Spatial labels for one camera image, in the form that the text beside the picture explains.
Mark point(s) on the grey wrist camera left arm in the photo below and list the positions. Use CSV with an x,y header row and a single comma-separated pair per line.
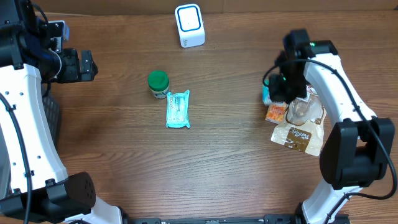
x,y
58,32

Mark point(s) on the brown snack pouch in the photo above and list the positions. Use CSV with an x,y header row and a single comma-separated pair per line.
x,y
301,128

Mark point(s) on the teal wet wipes pack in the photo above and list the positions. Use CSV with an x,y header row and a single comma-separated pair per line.
x,y
177,115

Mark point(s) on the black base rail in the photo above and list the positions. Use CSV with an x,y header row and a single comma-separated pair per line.
x,y
211,221

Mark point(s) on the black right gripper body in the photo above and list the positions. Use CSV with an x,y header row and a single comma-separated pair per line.
x,y
291,86

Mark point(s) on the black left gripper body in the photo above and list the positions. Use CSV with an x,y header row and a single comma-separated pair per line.
x,y
71,70

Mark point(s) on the teal Kleenex tissue pack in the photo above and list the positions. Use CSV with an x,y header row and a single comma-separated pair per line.
x,y
265,94

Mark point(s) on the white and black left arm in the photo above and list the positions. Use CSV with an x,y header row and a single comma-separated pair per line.
x,y
32,58

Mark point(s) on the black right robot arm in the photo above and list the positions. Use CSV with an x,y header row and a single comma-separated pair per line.
x,y
357,151

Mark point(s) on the orange Kleenex tissue pack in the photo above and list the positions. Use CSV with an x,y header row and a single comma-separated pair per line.
x,y
275,112

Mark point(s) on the green lid jar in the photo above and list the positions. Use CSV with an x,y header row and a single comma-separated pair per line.
x,y
158,82

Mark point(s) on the white barcode scanner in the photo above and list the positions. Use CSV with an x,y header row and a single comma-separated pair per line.
x,y
190,26

